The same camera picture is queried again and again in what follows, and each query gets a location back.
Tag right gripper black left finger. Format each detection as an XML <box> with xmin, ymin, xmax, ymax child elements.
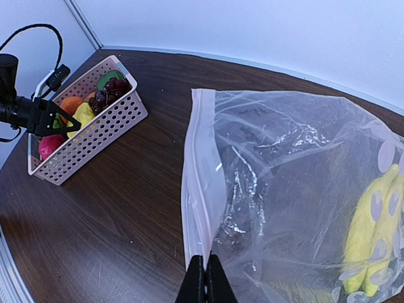
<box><xmin>175</xmin><ymin>255</ymin><xmax>205</xmax><ymax>303</ymax></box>

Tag red toy apple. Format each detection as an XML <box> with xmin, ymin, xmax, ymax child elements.
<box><xmin>38</xmin><ymin>134</ymin><xmax>65</xmax><ymax>160</ymax></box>

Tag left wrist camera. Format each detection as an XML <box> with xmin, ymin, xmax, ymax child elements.
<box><xmin>31</xmin><ymin>64</ymin><xmax>71</xmax><ymax>100</ymax></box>

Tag green toy vegetable back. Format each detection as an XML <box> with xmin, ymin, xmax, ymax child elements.
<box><xmin>97</xmin><ymin>70</ymin><xmax>124</xmax><ymax>90</ymax></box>

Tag aluminium corner post left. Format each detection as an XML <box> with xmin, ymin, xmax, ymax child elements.
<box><xmin>64</xmin><ymin>0</ymin><xmax>103</xmax><ymax>51</ymax></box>

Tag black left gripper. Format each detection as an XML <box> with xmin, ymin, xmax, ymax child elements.
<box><xmin>1</xmin><ymin>54</ymin><xmax>81</xmax><ymax>137</ymax></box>

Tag pink perforated plastic basket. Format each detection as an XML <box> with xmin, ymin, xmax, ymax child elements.
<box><xmin>28</xmin><ymin>55</ymin><xmax>148</xmax><ymax>186</ymax></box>

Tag orange toy orange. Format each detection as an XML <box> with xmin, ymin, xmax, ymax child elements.
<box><xmin>60</xmin><ymin>97</ymin><xmax>83</xmax><ymax>117</ymax></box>

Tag clear dotted zip top bag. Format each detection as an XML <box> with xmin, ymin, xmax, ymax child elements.
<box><xmin>181</xmin><ymin>88</ymin><xmax>403</xmax><ymax>302</ymax></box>

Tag green toy watermelon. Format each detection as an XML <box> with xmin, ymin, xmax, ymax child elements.
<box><xmin>52</xmin><ymin>113</ymin><xmax>66</xmax><ymax>129</ymax></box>

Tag aluminium front rail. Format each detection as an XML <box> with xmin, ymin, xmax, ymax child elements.
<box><xmin>0</xmin><ymin>230</ymin><xmax>34</xmax><ymax>303</ymax></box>

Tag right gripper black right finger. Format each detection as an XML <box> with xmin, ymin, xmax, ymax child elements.
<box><xmin>205</xmin><ymin>254</ymin><xmax>238</xmax><ymax>303</ymax></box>

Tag yellow toy banana bunch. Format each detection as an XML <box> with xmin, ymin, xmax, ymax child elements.
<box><xmin>342</xmin><ymin>164</ymin><xmax>403</xmax><ymax>297</ymax></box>

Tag black left camera cable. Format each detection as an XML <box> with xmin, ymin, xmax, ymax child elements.
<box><xmin>0</xmin><ymin>22</ymin><xmax>64</xmax><ymax>70</ymax></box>

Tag yellow toy lemon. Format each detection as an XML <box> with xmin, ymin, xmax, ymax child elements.
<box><xmin>66</xmin><ymin>102</ymin><xmax>95</xmax><ymax>129</ymax></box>

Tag purple toy grapes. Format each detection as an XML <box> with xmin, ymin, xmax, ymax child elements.
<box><xmin>86</xmin><ymin>77</ymin><xmax>131</xmax><ymax>116</ymax></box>

